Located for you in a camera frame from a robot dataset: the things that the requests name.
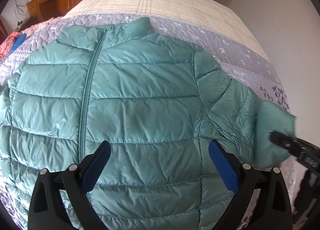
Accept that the teal puffer jacket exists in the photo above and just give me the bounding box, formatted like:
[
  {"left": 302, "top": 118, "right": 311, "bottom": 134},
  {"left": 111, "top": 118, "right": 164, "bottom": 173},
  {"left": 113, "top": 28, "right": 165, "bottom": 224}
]
[{"left": 0, "top": 17, "right": 297, "bottom": 230}]

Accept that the beige plaid bed sheet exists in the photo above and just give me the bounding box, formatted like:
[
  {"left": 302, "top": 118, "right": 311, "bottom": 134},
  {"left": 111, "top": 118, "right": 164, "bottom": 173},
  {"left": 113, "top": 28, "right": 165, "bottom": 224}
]
[{"left": 65, "top": 0, "right": 268, "bottom": 59}]

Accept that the red patterned cloth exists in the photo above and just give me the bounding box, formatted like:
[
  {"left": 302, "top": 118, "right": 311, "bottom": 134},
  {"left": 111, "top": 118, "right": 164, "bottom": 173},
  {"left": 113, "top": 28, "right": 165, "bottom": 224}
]
[{"left": 1, "top": 17, "right": 62, "bottom": 59}]

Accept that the blue object on bed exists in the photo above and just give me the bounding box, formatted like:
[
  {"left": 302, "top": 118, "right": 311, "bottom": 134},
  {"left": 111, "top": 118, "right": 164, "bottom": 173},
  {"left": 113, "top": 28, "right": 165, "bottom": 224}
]
[{"left": 9, "top": 33, "right": 27, "bottom": 54}]

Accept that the wooden desk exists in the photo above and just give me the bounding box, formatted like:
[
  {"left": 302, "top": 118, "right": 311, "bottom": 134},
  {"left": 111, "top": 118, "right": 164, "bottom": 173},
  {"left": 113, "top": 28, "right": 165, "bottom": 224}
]
[{"left": 27, "top": 0, "right": 75, "bottom": 22}]

